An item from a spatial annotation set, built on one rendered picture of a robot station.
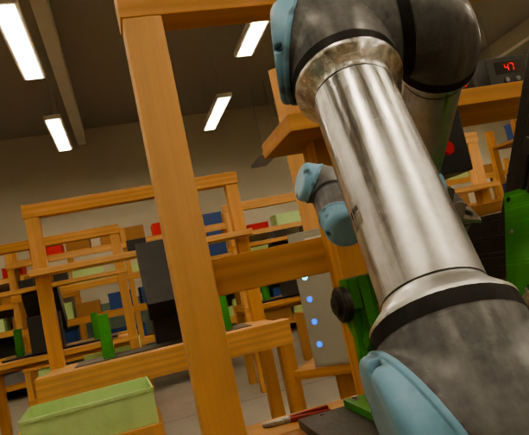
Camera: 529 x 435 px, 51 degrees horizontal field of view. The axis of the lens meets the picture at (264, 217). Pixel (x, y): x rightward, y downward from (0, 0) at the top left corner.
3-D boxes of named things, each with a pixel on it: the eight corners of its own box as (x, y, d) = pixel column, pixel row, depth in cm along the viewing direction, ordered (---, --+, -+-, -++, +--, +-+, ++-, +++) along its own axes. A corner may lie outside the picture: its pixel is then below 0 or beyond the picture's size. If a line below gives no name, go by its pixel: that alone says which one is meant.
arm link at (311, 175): (297, 211, 102) (290, 188, 109) (352, 220, 104) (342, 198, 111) (310, 173, 98) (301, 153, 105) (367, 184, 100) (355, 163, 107)
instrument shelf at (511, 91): (622, 81, 141) (618, 66, 141) (291, 131, 118) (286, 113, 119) (551, 113, 165) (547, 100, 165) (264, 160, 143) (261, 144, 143)
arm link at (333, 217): (388, 201, 89) (370, 170, 99) (320, 217, 90) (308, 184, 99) (392, 240, 94) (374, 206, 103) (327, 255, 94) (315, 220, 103)
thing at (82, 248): (261, 362, 766) (228, 204, 787) (31, 421, 689) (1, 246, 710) (252, 358, 818) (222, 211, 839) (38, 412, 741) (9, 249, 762)
